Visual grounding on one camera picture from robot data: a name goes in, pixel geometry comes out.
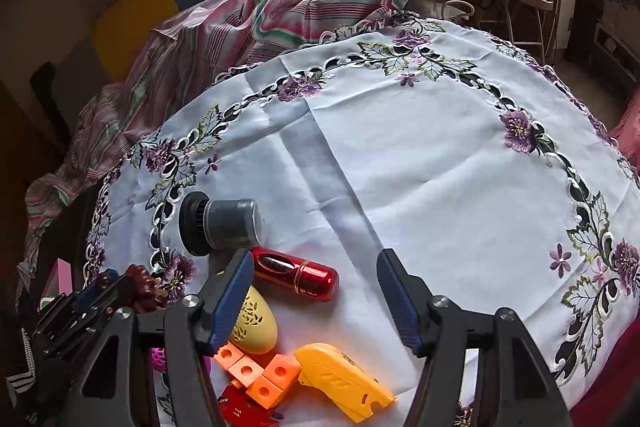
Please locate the yellow toy cutter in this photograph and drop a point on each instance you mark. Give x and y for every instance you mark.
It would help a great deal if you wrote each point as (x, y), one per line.
(340, 382)

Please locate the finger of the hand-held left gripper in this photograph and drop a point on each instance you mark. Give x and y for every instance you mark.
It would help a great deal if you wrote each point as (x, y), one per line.
(102, 289)
(75, 324)

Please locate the yellow perforated egg shell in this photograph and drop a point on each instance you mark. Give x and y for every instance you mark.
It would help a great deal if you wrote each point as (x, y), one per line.
(257, 322)

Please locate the white small cabinet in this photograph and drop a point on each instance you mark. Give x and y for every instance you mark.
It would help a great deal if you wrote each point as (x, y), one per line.
(567, 12)

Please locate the pink shallow box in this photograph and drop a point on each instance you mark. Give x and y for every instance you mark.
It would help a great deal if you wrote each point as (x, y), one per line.
(60, 272)

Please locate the red puzzle piece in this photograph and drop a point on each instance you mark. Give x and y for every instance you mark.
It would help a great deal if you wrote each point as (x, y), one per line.
(240, 407)

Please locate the white embroidered floral tablecloth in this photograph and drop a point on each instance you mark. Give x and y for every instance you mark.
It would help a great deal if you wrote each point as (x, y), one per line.
(400, 157)

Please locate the dark striped cloth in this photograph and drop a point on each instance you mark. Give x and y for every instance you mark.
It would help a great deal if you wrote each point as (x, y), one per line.
(20, 362)

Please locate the wooden chair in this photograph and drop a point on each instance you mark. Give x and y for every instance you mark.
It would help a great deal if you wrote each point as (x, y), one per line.
(530, 7)

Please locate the brown pumpkin figurine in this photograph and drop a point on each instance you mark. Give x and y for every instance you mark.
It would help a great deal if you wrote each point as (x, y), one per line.
(147, 287)

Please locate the orange connected cube blocks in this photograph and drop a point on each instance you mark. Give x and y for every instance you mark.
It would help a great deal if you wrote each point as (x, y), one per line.
(280, 377)

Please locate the shiny red capsule case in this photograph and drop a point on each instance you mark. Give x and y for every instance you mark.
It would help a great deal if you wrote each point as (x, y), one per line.
(310, 277)

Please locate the pink green striped blanket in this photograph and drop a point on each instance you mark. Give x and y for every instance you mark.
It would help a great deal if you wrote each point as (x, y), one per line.
(280, 17)

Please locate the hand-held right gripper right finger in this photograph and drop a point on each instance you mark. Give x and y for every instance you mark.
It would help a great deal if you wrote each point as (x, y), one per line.
(400, 302)

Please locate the pink cloth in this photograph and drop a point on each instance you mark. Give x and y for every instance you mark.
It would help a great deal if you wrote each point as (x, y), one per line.
(627, 127)

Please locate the purple perforated toy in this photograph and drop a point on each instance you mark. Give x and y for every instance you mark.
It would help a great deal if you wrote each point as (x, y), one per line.
(157, 359)

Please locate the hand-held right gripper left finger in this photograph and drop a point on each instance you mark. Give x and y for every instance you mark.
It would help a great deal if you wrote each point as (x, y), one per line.
(232, 302)

